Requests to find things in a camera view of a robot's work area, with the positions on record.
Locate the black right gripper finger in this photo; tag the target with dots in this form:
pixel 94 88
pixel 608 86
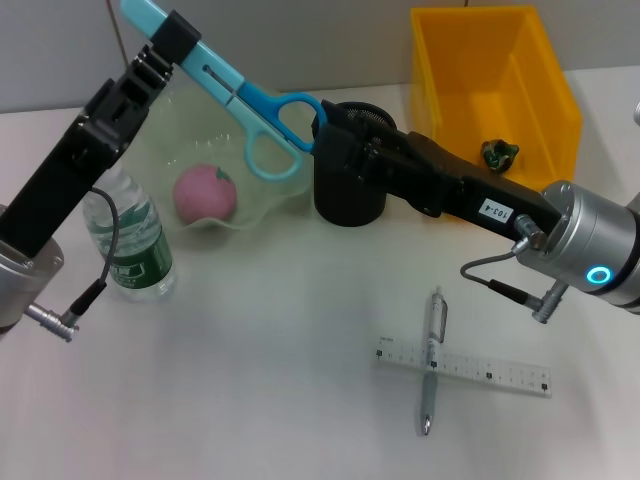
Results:
pixel 350 155
pixel 365 122

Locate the silver grey pen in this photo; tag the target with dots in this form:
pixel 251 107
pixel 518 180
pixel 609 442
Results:
pixel 430 400

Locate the clear plastic ruler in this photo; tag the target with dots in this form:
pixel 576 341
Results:
pixel 475 370

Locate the pink toy peach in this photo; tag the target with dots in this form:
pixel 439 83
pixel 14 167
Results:
pixel 200 195

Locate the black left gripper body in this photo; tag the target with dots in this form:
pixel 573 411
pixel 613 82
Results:
pixel 70 170

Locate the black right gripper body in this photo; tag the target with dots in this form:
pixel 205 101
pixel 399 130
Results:
pixel 475 190

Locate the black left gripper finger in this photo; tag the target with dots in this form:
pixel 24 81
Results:
pixel 175 37

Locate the green glass fruit bowl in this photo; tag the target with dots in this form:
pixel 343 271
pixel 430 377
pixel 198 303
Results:
pixel 210 140

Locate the black mesh pen holder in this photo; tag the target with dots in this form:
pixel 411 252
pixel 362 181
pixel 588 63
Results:
pixel 345 200

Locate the blue scissors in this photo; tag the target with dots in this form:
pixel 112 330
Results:
pixel 260 100

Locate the clear water bottle green label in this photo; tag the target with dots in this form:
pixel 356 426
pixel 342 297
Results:
pixel 140 250

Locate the yellow plastic bin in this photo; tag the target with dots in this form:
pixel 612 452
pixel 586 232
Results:
pixel 500 75

